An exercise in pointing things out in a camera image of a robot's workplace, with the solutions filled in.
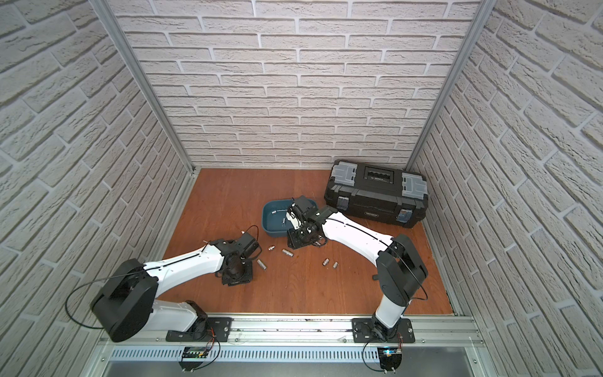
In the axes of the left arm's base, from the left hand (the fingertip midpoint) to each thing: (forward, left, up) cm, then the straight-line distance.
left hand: (250, 277), depth 85 cm
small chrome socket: (+11, -7, 0) cm, 13 cm away
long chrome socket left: (+4, -4, +1) cm, 6 cm away
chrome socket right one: (+5, -28, +1) cm, 29 cm away
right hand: (+10, -17, +10) cm, 22 cm away
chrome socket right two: (+4, -32, +1) cm, 32 cm away
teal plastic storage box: (+24, -7, 0) cm, 25 cm away
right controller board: (-25, -47, 0) cm, 53 cm away
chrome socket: (+24, -11, +1) cm, 27 cm away
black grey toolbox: (+27, -50, +17) cm, 59 cm away
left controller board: (-22, +15, -3) cm, 27 cm away
